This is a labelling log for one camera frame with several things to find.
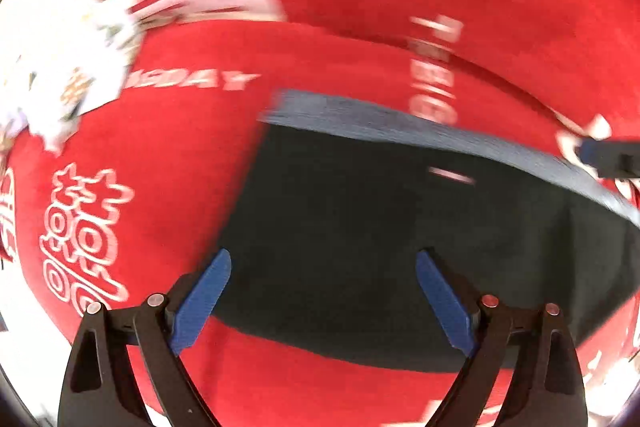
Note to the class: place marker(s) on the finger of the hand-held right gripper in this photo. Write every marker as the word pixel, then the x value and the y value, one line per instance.
pixel 592 153

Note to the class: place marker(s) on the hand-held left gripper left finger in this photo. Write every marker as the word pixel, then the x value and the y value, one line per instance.
pixel 200 302

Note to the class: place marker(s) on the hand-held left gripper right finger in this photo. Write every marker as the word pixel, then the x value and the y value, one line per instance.
pixel 445 302

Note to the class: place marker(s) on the black pants with blue waistband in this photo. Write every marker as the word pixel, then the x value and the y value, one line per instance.
pixel 350 217

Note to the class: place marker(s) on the red printed sofa cover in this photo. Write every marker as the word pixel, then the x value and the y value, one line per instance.
pixel 200 147

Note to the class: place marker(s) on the white floral cloth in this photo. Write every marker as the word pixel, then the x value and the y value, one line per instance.
pixel 50 32

